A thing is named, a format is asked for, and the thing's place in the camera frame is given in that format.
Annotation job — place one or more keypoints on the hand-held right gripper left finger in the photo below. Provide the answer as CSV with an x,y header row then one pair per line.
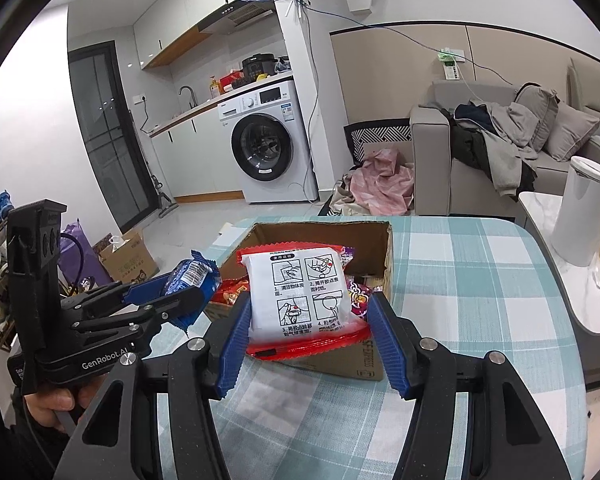
x,y
235,345

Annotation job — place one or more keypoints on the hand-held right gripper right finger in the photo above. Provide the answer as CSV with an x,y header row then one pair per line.
x,y
387,345

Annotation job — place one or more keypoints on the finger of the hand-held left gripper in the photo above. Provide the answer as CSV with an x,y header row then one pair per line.
x,y
147,287
175,305

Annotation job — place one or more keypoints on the blue snack packet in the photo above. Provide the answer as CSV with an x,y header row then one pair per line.
x,y
195,275

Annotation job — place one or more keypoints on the purple candy packet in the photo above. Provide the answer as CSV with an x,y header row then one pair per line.
x,y
360,300

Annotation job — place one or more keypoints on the white packet with red edge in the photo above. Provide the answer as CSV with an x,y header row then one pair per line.
x,y
295,285

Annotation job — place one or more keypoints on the brown cardboard box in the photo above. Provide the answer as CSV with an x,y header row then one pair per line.
x,y
325,234

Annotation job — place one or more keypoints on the person's left forearm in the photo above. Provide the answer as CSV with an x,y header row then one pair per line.
x,y
25,452

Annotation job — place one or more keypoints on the person's left hand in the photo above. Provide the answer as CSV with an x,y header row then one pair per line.
x,y
45,402

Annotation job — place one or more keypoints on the printed cardboard box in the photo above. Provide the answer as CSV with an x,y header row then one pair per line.
x,y
130,260

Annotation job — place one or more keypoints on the purple bag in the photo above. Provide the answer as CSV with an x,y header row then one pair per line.
x,y
92,260

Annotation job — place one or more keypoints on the stick vacuum cleaner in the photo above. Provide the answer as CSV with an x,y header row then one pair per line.
x,y
162,200

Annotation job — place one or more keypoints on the checked tablecloth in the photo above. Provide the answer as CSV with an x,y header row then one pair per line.
x,y
480,285

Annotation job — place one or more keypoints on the white base cabinets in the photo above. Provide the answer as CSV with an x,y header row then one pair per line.
x,y
195,160

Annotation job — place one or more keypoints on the beige cloth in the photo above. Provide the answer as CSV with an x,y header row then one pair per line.
x,y
342,200

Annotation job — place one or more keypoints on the dark glass door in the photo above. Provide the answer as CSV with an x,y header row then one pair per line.
x,y
105,140

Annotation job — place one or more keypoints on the pink cloth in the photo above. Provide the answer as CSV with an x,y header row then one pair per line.
x,y
385,185

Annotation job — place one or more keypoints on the white washing machine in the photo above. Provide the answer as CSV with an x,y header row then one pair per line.
x,y
265,150

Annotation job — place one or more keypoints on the beige sofa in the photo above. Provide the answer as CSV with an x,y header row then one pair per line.
x,y
430,160

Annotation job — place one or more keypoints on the metal faucet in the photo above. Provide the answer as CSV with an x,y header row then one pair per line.
x,y
187,95

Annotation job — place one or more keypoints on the yellow bottle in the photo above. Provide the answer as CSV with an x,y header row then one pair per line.
x,y
215,90

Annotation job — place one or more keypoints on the white marble side table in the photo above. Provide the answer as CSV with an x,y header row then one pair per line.
x,y
595,310

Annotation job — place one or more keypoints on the dark jacket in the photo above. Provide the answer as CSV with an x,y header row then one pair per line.
x,y
470,145

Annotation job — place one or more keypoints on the red box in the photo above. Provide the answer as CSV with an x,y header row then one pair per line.
x,y
231,82

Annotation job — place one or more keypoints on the grey garment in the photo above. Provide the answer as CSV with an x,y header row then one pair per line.
x,y
510,155

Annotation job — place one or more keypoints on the white cylindrical bin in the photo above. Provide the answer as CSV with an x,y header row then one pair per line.
x,y
580,210

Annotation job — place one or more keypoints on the black rice cooker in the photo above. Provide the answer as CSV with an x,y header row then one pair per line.
x,y
257,67

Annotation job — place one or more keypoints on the small grey bag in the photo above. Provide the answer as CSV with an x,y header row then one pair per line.
x,y
282,65

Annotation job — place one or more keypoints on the light grey pillow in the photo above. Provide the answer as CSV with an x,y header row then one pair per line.
x,y
575,132

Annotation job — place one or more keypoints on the range hood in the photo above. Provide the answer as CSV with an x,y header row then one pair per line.
x,y
240,12

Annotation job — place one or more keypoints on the white wall cabinets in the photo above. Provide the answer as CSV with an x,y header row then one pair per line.
x,y
180,15

